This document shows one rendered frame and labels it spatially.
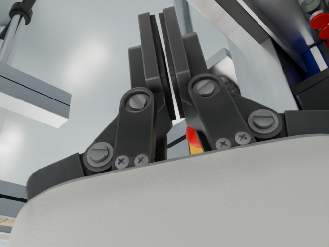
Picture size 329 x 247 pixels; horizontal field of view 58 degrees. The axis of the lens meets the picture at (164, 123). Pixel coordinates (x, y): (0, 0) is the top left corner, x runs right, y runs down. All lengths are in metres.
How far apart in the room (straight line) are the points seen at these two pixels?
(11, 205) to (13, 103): 0.36
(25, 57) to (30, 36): 0.15
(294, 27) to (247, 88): 0.11
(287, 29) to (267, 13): 0.04
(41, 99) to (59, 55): 0.58
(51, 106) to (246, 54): 0.83
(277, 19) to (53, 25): 1.25
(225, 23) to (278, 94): 0.12
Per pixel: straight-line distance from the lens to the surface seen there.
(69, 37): 1.59
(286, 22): 0.44
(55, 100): 1.16
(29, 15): 1.38
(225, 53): 0.45
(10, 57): 1.20
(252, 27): 0.40
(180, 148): 0.60
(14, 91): 1.10
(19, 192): 0.94
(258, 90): 0.38
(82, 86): 1.83
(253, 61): 0.41
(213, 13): 0.40
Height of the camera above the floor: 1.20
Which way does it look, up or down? 35 degrees down
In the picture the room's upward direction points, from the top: 176 degrees clockwise
